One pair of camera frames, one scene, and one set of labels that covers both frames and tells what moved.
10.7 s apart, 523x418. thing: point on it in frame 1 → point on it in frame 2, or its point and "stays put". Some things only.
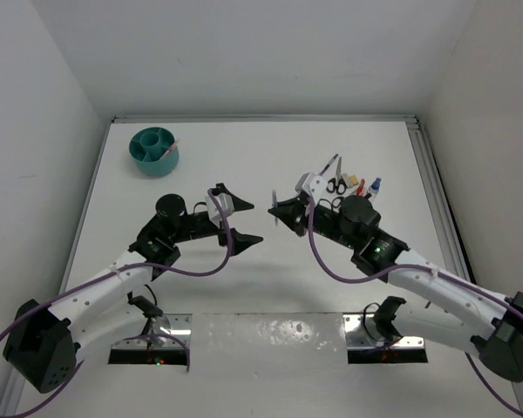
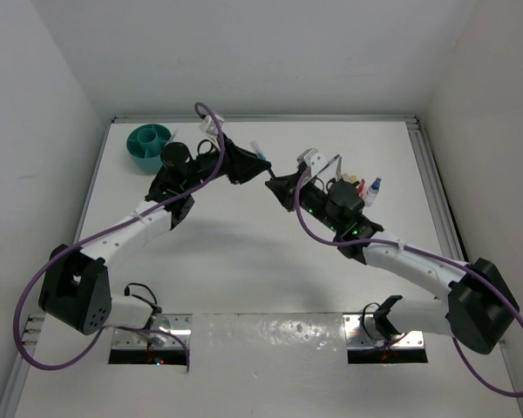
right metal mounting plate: [362, 333] stays put
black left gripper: [238, 240] → [239, 164]
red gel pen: [359, 190] stays put
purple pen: [328, 165] stays put
